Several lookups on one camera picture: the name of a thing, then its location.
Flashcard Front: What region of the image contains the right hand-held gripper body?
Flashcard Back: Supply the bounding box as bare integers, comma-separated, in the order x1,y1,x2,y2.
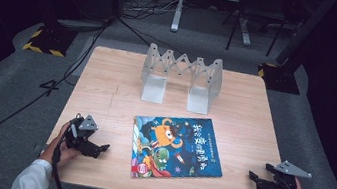
262,157,315,189

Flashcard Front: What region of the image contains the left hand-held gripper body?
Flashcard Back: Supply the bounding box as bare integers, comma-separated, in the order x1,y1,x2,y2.
62,111,102,154

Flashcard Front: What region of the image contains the blue cartoon picture book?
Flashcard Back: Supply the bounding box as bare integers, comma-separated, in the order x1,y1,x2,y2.
125,107,231,189

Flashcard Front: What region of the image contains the translucent white expandable book stand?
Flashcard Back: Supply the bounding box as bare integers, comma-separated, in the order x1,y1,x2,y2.
136,42,227,118

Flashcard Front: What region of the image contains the person's left hand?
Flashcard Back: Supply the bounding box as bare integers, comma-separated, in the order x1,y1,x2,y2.
39,119,85,170

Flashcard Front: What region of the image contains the grey tape piece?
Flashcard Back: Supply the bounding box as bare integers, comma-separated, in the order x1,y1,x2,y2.
31,142,46,155

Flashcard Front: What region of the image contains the black stand base striped edge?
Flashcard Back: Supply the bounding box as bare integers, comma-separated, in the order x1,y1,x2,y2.
21,21,79,60
255,61,305,96

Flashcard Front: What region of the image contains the black slanted stand pole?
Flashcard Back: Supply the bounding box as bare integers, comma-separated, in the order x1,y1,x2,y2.
275,0,337,74

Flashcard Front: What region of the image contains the black chair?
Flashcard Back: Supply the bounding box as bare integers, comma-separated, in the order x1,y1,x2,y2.
218,0,292,60

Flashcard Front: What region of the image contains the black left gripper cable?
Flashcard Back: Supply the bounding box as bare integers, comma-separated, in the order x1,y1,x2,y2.
46,137,77,189

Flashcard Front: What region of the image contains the long black floor cable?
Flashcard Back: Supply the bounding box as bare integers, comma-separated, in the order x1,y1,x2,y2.
0,3,113,189

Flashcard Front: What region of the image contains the bundle of floor cables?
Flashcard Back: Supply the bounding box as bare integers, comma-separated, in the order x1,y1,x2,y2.
120,0,185,27

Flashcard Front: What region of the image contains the white desk frame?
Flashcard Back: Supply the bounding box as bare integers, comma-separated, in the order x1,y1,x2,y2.
169,0,259,47

